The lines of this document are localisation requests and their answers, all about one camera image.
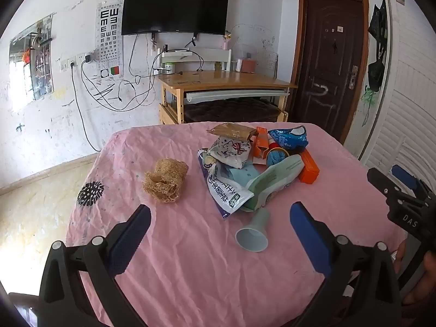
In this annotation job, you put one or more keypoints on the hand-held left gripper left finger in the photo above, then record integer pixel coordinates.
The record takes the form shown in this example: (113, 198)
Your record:
(133, 238)

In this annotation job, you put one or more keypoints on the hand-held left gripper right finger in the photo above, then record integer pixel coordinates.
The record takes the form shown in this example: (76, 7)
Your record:
(308, 235)

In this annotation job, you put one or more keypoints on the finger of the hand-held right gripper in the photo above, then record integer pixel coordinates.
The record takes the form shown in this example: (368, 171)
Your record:
(403, 176)
(378, 179)

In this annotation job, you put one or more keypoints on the brown foil packet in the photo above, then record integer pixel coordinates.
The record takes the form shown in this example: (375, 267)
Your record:
(231, 131)

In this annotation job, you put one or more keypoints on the person's right hand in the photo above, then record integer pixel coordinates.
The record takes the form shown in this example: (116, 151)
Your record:
(402, 255)

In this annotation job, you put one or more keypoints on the pink tablecloth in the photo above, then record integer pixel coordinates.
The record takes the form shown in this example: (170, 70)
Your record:
(190, 262)

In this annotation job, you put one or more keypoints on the long orange box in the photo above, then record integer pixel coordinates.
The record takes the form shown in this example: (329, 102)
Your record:
(308, 170)

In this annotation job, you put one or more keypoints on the green white pouch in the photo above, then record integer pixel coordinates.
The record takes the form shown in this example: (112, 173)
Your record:
(272, 180)

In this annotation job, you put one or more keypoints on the tan loofah sponge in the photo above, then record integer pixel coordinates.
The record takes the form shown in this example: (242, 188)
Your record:
(165, 180)

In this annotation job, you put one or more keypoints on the white louvered wardrobe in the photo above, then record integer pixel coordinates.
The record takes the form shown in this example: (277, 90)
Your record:
(408, 92)

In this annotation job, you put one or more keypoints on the light blue paper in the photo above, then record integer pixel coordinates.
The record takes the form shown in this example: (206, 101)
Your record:
(245, 173)

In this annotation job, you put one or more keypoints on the white blue printed bag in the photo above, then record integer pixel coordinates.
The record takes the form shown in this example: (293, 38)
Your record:
(224, 190)

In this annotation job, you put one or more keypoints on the red round lid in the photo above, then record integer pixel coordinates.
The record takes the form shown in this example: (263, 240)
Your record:
(273, 145)

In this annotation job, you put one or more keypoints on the blue plastic packet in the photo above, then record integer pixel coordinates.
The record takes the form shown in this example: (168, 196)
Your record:
(289, 138)

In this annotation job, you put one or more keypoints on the small open orange box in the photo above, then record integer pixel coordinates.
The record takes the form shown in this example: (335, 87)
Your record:
(260, 143)

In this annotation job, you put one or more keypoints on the black hanging bag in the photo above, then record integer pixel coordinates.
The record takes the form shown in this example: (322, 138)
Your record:
(376, 71)
(378, 20)

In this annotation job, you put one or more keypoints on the white patterned bag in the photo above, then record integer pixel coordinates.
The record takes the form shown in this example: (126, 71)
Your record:
(230, 151)

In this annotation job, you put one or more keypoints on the dark brown door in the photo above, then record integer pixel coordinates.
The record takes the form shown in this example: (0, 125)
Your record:
(327, 58)

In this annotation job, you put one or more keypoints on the brown tufted ottoman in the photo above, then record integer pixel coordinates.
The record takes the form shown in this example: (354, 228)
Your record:
(231, 109)

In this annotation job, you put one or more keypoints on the pink tissue box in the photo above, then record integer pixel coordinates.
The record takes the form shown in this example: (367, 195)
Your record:
(249, 65)

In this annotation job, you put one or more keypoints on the green white container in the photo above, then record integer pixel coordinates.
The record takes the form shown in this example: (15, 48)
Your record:
(169, 68)

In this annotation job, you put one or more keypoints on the wooden desk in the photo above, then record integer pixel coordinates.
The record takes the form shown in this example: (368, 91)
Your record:
(221, 80)

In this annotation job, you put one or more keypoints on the white cup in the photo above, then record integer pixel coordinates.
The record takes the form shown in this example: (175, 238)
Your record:
(238, 66)

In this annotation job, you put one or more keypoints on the black plug charger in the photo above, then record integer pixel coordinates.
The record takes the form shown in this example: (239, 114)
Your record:
(88, 57)

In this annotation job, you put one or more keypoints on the white chair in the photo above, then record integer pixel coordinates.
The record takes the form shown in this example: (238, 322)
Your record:
(211, 56)

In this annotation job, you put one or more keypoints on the eye chart poster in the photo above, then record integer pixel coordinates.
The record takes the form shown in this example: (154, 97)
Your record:
(109, 41)

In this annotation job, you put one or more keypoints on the pink figurine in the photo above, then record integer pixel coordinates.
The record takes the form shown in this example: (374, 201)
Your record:
(227, 42)

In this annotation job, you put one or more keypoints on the white wall socket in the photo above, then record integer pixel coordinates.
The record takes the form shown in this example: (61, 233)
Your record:
(72, 63)
(81, 58)
(64, 66)

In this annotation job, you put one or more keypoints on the reflective wall poster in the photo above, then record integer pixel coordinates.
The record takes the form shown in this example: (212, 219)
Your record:
(34, 68)

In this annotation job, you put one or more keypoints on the black wall television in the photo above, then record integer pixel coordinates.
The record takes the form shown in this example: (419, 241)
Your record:
(173, 6)

